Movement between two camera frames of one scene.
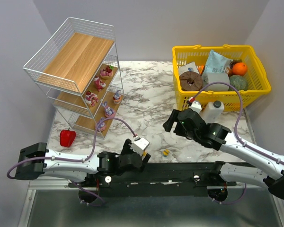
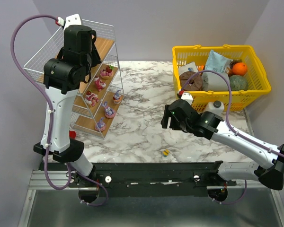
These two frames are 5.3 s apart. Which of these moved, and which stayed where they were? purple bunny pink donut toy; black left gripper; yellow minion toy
Moved: black left gripper
Stayed: purple bunny pink donut toy; yellow minion toy
